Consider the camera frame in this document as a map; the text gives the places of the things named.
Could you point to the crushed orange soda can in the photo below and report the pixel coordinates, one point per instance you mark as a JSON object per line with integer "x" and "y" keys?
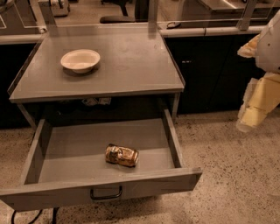
{"x": 120, "y": 155}

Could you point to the open grey metal drawer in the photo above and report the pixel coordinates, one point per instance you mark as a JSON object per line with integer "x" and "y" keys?
{"x": 65, "y": 163}

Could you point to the white paper bowl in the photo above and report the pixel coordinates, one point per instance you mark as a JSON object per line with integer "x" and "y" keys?
{"x": 80, "y": 61}

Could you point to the black office chair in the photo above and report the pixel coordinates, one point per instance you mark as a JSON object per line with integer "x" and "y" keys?
{"x": 141, "y": 12}

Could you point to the black drawer handle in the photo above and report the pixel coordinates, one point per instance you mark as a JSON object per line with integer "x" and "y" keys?
{"x": 107, "y": 193}

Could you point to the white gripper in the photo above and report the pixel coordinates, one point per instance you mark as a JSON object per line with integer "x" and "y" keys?
{"x": 269, "y": 49}

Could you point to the grey railing ledge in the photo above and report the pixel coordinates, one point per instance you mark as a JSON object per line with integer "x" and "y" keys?
{"x": 149, "y": 31}

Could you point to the grey counter cabinet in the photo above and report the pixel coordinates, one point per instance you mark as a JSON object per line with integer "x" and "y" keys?
{"x": 130, "y": 64}

